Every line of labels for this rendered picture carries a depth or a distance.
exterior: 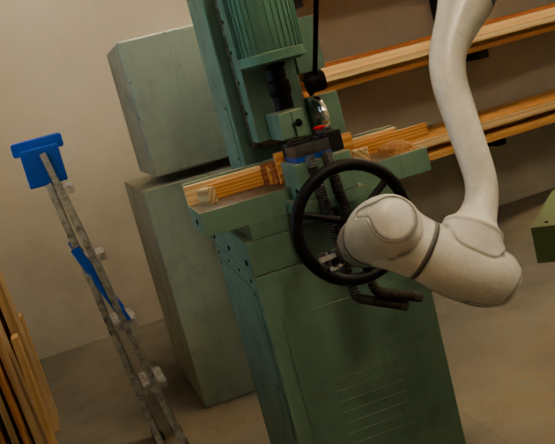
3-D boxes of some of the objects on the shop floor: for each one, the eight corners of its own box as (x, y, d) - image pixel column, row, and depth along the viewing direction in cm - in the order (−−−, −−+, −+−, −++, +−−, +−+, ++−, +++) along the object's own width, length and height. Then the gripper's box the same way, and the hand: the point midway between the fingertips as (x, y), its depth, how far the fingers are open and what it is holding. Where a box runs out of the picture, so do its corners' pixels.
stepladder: (153, 473, 263) (8, 146, 238) (143, 444, 287) (9, 145, 262) (197, 450, 267) (59, 127, 242) (183, 424, 291) (56, 127, 266)
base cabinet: (321, 536, 202) (252, 279, 189) (269, 446, 258) (212, 243, 245) (475, 475, 211) (419, 226, 198) (392, 401, 267) (344, 203, 254)
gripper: (387, 212, 139) (354, 237, 162) (319, 234, 136) (296, 256, 160) (402, 252, 138) (366, 271, 161) (334, 275, 135) (307, 291, 158)
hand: (335, 261), depth 157 cm, fingers closed
